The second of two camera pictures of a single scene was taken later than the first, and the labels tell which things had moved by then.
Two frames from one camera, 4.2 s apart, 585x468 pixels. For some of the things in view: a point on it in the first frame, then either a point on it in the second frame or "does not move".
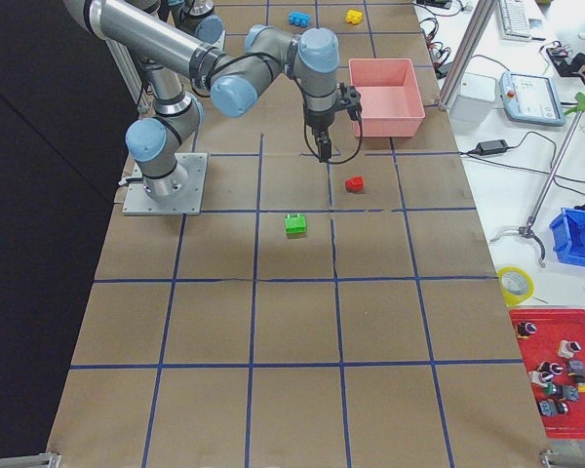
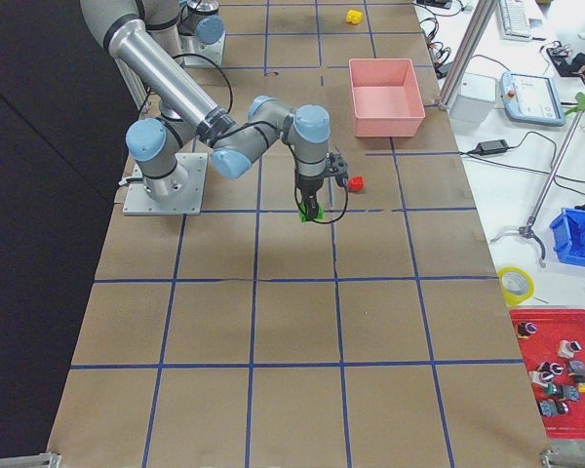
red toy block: (355, 184) does not move
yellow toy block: (354, 17) does not move
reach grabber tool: (529, 229) does not move
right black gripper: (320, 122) -> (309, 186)
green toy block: (295, 225) -> (304, 215)
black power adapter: (491, 146) does not move
